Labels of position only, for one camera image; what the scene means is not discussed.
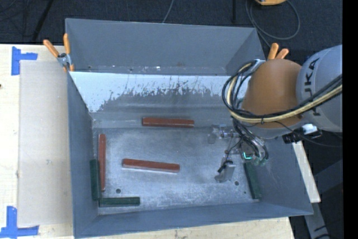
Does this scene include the black cylinder on white bracket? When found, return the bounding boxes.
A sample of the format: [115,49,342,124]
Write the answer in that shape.
[281,123,323,145]

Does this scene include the pale wood flat board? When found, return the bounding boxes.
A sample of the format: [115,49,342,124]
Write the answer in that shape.
[16,60,74,229]

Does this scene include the grey metal bin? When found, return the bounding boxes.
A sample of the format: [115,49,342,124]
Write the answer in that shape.
[64,18,314,239]

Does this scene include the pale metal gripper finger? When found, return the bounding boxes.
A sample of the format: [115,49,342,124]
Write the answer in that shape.
[208,124,239,145]
[214,157,237,184]

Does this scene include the red-brown flat block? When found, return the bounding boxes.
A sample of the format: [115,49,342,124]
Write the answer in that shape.
[97,133,107,192]
[142,116,195,129]
[121,158,181,175]

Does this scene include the dark green flat block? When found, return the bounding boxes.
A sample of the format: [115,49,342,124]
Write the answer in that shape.
[89,158,102,201]
[98,196,141,208]
[243,162,263,200]

